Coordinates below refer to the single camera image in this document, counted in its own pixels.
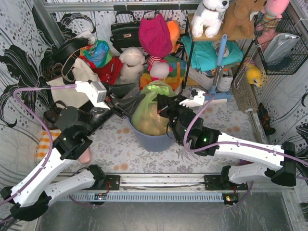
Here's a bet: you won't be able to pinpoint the green trash bag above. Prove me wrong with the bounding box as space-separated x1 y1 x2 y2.
131 80 176 136

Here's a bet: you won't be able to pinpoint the blue trash bin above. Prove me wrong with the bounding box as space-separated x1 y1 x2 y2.
127 118 175 152

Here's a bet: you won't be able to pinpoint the blue floor squeegee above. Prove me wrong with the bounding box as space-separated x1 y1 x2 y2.
204 34 230 103

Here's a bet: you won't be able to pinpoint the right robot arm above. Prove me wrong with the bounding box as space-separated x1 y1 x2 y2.
157 91 296 188

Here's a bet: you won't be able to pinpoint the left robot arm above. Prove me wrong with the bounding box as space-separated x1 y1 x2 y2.
0 81 144 221

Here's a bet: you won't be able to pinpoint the rainbow striped bag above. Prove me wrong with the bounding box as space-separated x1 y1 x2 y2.
139 55 187 90

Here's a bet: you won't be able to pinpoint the colourful printed bag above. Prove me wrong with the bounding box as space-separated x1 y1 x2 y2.
79 40 113 69

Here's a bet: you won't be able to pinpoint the cream canvas tote bag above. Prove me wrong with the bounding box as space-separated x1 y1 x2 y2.
51 58 100 108

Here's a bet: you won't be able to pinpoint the magenta fabric bag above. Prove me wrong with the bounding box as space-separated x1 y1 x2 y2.
139 13 172 58

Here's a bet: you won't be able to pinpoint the red cloth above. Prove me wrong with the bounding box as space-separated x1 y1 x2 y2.
93 56 123 85

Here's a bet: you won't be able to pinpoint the white plush sheep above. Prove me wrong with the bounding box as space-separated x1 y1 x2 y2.
119 47 145 81

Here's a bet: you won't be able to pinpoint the pink white plush doll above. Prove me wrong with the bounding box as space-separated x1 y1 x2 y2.
147 56 173 81

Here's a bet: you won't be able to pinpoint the pink glasses case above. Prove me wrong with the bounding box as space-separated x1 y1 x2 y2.
78 148 91 165

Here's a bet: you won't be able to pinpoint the black leather handbag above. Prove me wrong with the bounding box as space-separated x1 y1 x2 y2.
110 11 141 53

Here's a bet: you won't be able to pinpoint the teal folded cloth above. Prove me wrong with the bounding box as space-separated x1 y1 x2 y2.
190 41 243 72

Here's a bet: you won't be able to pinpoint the white sneakers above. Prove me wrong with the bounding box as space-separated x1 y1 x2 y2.
188 68 233 92

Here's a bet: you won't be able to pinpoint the orange checkered cloth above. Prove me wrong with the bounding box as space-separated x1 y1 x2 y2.
35 129 61 163

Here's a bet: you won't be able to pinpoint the black hat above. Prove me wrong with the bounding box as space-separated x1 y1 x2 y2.
52 38 89 64

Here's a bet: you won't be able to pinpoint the orange plush toy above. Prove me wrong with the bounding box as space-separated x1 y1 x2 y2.
167 21 180 47

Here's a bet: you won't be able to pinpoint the yellow plush duck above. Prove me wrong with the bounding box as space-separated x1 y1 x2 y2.
244 60 262 87

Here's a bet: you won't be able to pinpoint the white plush dog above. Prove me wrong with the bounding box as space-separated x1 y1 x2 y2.
192 0 230 38

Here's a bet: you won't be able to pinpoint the brown teddy bear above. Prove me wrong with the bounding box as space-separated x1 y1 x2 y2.
222 0 267 38

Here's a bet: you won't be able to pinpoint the silver foil pouch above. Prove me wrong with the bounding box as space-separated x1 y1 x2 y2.
263 33 300 63

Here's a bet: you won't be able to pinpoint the pink plush toy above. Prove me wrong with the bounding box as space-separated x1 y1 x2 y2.
261 0 290 24

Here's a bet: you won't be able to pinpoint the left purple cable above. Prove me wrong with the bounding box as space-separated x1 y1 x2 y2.
0 85 77 224

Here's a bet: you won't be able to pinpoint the brown leather strap bag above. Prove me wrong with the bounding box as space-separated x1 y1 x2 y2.
43 101 66 130

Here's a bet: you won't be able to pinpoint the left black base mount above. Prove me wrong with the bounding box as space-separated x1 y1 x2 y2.
98 175 120 191

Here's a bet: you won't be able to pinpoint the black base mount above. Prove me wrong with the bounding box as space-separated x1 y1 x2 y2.
204 175 248 191
98 175 120 191

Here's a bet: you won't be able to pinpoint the aluminium front rail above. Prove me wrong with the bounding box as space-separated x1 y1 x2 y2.
83 173 251 193

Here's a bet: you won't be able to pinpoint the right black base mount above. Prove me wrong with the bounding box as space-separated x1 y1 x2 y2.
204 175 248 191

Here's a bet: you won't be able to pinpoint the black wire basket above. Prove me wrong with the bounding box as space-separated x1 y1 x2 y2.
254 12 308 76

